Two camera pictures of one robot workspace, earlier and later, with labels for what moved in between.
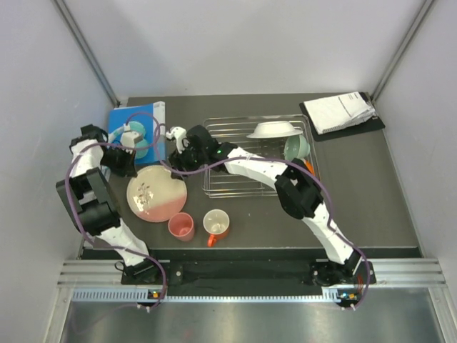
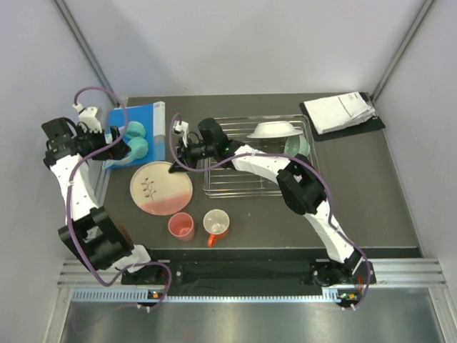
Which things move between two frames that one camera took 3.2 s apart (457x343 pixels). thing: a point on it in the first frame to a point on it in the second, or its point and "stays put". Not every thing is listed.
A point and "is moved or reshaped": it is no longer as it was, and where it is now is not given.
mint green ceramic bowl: [295, 146] stays put
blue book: [152, 117] stays put
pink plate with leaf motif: [154, 196] is moved or reshaped
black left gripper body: [118, 161] to [92, 141]
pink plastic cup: [181, 226] stays put
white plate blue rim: [269, 129] stays put
